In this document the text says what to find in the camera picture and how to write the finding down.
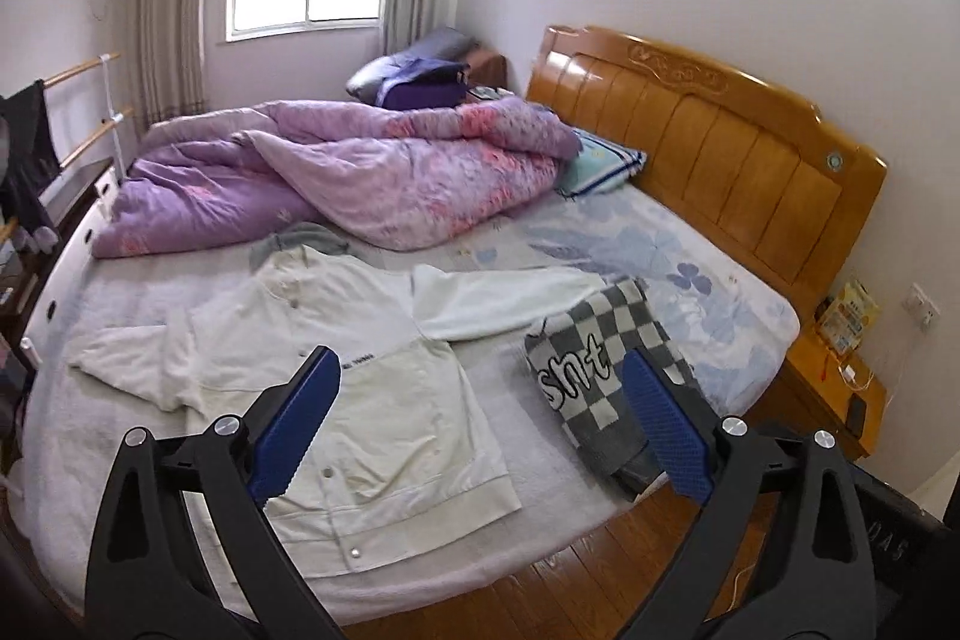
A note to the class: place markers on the grey white checkered cardigan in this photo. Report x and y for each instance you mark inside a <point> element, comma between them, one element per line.
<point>585,340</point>

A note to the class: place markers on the black phone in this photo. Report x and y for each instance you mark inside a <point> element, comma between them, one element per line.
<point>856,416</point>

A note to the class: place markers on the wooden bed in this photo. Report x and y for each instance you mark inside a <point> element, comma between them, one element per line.
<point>712,138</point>

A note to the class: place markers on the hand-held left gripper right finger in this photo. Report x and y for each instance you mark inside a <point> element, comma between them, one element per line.
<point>667,426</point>

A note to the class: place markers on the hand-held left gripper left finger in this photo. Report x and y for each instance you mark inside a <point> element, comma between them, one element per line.
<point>296,426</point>

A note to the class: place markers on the blue grey bedding pile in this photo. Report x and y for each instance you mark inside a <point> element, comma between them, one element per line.
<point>420,49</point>

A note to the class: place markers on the floral bed sheet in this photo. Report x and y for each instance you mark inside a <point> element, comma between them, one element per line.
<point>675,280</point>

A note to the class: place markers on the white wall socket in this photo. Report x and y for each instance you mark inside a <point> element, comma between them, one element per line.
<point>921,304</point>

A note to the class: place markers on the wooden rail rack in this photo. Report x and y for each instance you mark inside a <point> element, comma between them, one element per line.
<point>75,72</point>

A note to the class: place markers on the white button jacket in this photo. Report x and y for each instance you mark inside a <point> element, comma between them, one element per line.
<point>375,400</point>

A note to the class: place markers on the wooden bedside table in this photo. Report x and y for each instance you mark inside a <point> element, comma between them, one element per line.
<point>802,370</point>

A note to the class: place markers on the low white dark cabinet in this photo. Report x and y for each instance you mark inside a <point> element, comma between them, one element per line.
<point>82,179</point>

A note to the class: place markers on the small wooden nightstand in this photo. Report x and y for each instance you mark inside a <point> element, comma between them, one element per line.
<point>491,94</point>

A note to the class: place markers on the yellow packet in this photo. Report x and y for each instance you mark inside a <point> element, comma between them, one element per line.
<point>849,314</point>

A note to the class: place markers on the purple floral quilt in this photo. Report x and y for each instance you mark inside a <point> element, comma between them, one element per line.
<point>375,175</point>

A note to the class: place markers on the purple cloth bundle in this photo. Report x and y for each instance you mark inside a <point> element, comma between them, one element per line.
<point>420,94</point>

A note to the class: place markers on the dark jacket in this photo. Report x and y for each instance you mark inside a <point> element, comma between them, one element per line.
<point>26,145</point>

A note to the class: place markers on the blue striped pillow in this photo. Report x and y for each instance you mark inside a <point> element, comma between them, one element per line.
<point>600,168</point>

